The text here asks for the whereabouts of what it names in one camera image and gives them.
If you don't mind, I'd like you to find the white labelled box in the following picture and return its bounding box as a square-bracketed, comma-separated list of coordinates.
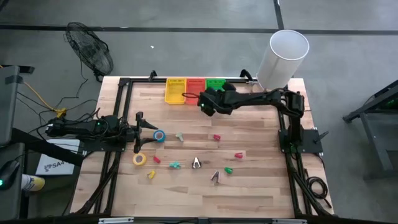
[35, 138, 81, 176]

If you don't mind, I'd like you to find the orange plastic basket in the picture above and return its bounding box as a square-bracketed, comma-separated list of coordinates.
[185, 78, 207, 105]

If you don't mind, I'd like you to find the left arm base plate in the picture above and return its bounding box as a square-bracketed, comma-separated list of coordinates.
[81, 138, 129, 153]

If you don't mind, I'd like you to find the light blue tape roll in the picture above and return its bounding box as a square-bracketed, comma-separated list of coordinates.
[152, 129, 167, 143]

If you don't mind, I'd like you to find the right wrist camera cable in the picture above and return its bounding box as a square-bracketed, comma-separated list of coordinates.
[181, 91, 201, 100]

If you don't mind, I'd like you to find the black computer mouse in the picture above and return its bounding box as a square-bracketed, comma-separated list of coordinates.
[0, 159, 21, 191]

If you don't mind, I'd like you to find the yellow white spray can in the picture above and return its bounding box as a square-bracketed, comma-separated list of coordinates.
[21, 174, 46, 192]

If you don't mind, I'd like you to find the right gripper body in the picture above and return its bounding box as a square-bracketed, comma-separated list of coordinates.
[198, 82, 237, 118]

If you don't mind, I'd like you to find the black aluminium table frame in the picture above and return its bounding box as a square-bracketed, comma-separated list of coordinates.
[72, 69, 335, 218]

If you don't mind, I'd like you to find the yellow plastic basket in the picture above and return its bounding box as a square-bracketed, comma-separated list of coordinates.
[164, 77, 188, 105]

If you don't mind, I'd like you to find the yellow tape roll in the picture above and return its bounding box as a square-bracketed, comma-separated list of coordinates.
[132, 152, 147, 166]

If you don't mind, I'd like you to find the black floor fan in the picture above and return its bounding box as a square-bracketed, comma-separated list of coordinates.
[64, 21, 114, 83]

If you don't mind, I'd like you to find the coiled black cable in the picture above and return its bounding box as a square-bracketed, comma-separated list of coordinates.
[305, 175, 332, 209]

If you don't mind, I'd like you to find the green plastic basket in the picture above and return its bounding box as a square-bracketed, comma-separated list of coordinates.
[205, 78, 227, 92]

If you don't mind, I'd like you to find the black diagonal beam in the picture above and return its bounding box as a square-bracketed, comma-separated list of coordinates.
[11, 126, 85, 167]

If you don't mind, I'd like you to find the yellow extension cord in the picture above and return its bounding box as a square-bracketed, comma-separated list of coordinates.
[23, 81, 68, 119]

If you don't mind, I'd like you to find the white shade table lamp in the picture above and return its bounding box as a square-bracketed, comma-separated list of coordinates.
[251, 29, 310, 94]

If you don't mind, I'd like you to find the dark metal stand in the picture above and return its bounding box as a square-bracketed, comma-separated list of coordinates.
[342, 80, 398, 181]

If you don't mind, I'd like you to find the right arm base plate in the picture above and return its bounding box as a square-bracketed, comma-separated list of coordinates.
[277, 127, 330, 154]

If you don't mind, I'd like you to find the grey desk panel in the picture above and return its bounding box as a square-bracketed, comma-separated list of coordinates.
[0, 65, 35, 147]

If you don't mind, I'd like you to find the silver metal bracket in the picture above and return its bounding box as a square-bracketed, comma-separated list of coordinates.
[98, 217, 135, 224]
[272, 218, 308, 224]

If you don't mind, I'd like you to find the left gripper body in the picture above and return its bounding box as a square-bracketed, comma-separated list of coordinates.
[126, 111, 144, 154]

